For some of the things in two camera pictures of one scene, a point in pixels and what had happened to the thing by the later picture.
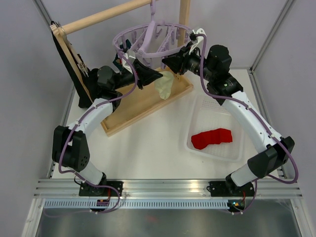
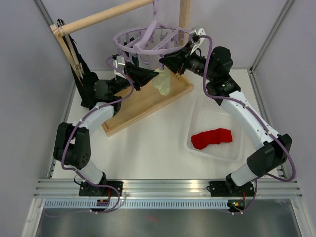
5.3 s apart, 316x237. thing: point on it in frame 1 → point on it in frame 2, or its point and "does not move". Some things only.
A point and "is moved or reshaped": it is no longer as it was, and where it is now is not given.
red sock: [200, 141] does not move
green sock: [118, 62] is moved or reshaped
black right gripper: [178, 62] does not move
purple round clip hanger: [153, 40] does not move
